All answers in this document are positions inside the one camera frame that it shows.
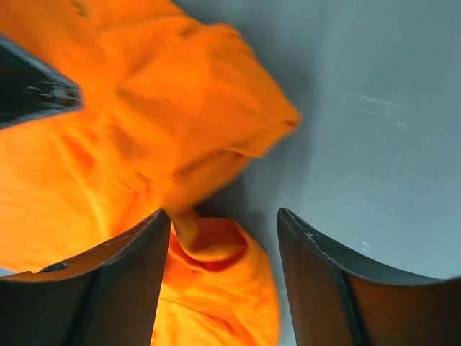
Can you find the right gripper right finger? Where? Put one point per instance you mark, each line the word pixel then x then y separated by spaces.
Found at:
pixel 338 296

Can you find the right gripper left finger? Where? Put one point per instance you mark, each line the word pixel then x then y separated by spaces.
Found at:
pixel 107 295

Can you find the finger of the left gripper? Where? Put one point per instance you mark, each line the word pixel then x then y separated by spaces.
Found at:
pixel 31 89

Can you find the orange t shirt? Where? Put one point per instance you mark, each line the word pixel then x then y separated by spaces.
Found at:
pixel 173 110

